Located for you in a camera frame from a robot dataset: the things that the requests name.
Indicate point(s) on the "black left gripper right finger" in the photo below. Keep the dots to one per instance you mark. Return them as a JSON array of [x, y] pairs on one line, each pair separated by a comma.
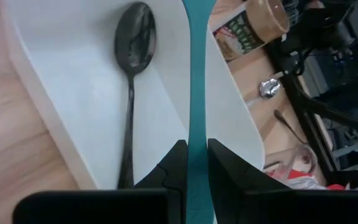
[[291, 208]]

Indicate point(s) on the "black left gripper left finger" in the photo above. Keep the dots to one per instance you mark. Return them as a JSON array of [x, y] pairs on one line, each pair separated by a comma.
[[104, 208]]

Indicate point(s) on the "orange ramen packet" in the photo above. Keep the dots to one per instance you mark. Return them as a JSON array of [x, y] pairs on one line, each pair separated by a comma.
[[300, 183]]

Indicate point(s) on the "small clear glass jar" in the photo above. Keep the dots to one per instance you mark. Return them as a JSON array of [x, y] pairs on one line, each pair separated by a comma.
[[304, 160]]

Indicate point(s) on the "black metal spoon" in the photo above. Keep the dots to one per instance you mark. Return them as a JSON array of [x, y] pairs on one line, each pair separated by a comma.
[[135, 37], [283, 119]]

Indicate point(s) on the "silver metal spoon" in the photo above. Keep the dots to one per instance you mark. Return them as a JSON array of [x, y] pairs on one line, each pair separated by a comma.
[[269, 88]]

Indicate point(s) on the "blue plastic spoon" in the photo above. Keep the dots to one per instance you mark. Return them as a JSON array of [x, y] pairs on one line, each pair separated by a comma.
[[197, 93]]

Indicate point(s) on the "tan-lid jar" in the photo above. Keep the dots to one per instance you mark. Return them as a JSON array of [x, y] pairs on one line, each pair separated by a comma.
[[247, 37]]

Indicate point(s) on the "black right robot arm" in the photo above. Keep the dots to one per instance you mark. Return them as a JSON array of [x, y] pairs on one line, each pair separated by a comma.
[[322, 28]]

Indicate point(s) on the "large clear plastic bin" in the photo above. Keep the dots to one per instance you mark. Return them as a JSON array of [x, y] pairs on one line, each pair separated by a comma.
[[278, 168]]

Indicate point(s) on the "white cutting board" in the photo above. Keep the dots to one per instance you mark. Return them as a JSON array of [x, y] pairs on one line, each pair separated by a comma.
[[73, 77]]

